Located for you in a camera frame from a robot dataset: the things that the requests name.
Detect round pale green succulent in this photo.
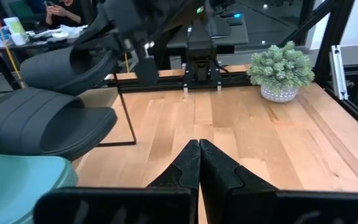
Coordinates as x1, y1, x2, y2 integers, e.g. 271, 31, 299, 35
246, 40, 316, 91

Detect person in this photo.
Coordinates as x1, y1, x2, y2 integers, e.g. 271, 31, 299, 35
44, 0, 85, 28

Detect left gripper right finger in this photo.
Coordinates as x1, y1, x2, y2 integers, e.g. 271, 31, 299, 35
199, 139, 278, 224

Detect black rubber slide sandal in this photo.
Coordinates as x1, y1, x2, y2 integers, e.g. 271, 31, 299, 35
19, 45, 120, 96
0, 86, 118, 162

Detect silver aluminium extrusion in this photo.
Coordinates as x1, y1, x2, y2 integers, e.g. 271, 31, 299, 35
330, 45, 350, 101

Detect black overhead rig frame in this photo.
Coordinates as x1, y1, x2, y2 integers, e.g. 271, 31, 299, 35
278, 0, 358, 139

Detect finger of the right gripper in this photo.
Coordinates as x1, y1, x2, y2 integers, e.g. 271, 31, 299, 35
132, 43, 160, 88

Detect teal rubber slide sandal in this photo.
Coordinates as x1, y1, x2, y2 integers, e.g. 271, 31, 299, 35
0, 151, 79, 224

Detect wooden shelf black metal frame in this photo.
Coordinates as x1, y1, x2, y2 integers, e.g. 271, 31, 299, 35
75, 62, 137, 147

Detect white patterned plant pot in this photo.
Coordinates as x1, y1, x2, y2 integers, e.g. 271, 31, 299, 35
260, 83, 300, 103

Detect black table frame rails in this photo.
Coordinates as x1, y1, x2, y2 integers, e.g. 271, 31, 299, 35
104, 72, 260, 93

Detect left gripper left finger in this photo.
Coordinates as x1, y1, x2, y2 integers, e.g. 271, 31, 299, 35
147, 139, 201, 191

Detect white papers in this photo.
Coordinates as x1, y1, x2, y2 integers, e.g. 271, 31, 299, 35
32, 24, 88, 43

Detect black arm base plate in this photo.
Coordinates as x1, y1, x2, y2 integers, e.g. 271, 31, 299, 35
182, 60, 224, 93

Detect yellow cable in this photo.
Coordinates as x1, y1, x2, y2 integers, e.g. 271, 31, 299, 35
0, 0, 25, 90

